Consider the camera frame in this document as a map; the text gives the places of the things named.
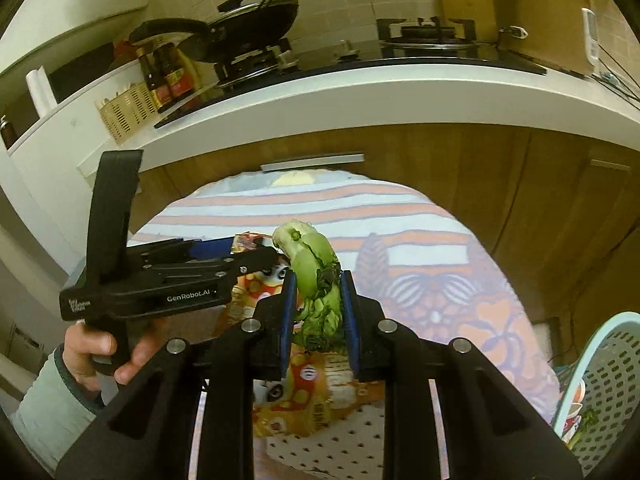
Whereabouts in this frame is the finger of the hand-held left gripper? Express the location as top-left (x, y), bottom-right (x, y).
top-left (127, 236), bottom-right (238, 261)
top-left (142, 247), bottom-right (278, 288)

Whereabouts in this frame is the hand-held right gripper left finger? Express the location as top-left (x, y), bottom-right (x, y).
top-left (55, 269), bottom-right (296, 480)

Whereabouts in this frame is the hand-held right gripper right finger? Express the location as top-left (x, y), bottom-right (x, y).
top-left (340, 269), bottom-right (583, 480)

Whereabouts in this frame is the green bok choy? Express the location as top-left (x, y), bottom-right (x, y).
top-left (271, 217), bottom-right (346, 351)

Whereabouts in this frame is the yellow snack packet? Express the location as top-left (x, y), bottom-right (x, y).
top-left (220, 232), bottom-right (391, 438)

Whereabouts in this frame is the teal plastic basket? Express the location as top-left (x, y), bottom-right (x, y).
top-left (550, 311), bottom-right (640, 466)

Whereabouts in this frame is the person's left hand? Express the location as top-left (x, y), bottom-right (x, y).
top-left (59, 317), bottom-right (168, 393)

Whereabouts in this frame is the yellow perforated utensil holder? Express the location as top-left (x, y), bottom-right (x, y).
top-left (95, 82), bottom-right (161, 143)

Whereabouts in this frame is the patterned pink blanket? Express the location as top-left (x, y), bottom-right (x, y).
top-left (127, 170), bottom-right (561, 480)

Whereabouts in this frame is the white paper roll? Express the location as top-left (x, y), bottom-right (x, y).
top-left (26, 69), bottom-right (55, 117)

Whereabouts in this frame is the black pan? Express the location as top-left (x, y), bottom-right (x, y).
top-left (129, 19), bottom-right (213, 61)

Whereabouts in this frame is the black wok with lid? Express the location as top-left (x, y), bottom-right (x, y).
top-left (207, 0), bottom-right (301, 63)

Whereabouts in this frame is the green vegetable scrap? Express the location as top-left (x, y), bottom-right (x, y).
top-left (567, 410), bottom-right (601, 451)

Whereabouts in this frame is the black gas stove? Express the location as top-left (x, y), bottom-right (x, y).
top-left (152, 17), bottom-right (548, 128)

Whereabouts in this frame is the beige rice cooker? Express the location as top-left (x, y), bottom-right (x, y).
top-left (481, 0), bottom-right (596, 76)

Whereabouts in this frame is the white plug-in timer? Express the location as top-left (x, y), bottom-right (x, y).
top-left (581, 8), bottom-right (598, 77)

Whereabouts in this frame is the metal cabinet handle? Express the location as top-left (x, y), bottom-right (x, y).
top-left (260, 154), bottom-right (366, 173)

